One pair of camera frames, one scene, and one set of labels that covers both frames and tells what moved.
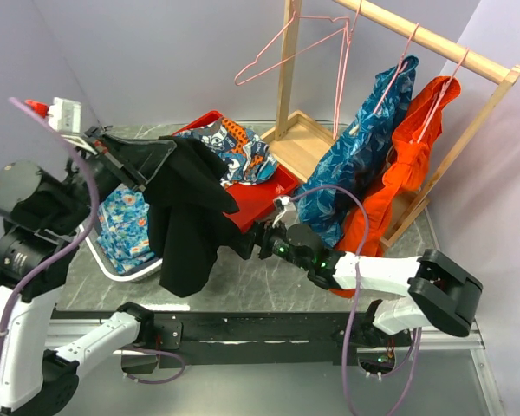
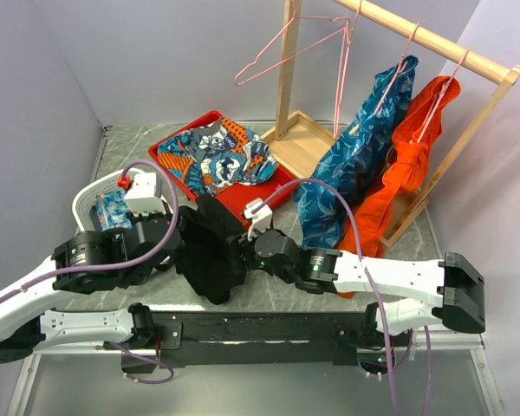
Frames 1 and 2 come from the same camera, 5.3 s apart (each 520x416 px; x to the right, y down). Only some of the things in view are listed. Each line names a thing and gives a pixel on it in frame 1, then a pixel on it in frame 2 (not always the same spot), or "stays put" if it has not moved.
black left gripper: x=133 y=162 → x=135 y=217
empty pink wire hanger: x=295 y=16 stays put
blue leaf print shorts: x=348 y=172 stays put
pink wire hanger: x=346 y=50 stays put
